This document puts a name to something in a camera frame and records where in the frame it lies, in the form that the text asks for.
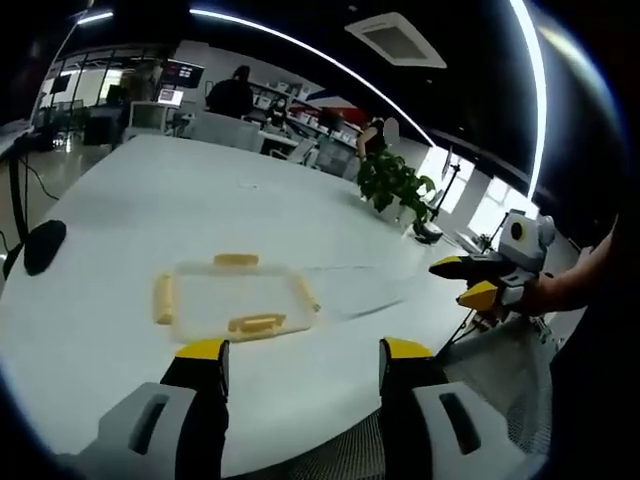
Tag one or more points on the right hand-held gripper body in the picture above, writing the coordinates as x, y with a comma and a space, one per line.
525, 245

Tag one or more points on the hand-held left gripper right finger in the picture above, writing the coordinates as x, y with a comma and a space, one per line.
445, 425

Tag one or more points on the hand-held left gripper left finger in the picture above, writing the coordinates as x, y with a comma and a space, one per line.
150, 425

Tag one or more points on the clear box with yellow buckles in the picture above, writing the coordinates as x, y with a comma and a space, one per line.
240, 300

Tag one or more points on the person's right hand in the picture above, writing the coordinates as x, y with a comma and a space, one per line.
536, 295

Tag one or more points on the grey mesh chair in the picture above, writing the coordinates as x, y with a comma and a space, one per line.
505, 380

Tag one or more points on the black tripod stand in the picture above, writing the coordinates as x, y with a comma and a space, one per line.
446, 187

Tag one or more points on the dark mesh chair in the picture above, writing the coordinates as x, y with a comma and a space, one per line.
340, 455

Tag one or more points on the green potted plant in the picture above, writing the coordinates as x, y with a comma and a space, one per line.
392, 182

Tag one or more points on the curved ceiling light strip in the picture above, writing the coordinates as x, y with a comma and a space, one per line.
537, 100

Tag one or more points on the person's dark clothing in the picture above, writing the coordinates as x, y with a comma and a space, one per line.
600, 390

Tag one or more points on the black oval pad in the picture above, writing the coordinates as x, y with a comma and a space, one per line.
44, 247

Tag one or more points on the ceiling air vent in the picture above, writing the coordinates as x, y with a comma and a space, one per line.
397, 39

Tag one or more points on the long ceiling light strip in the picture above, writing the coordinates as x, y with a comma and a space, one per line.
320, 54

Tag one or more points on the black floor stand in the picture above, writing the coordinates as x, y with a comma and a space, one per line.
17, 200

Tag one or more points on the desk monitor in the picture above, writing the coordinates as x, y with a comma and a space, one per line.
169, 96

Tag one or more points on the wall screen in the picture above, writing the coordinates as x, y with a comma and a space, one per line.
186, 71

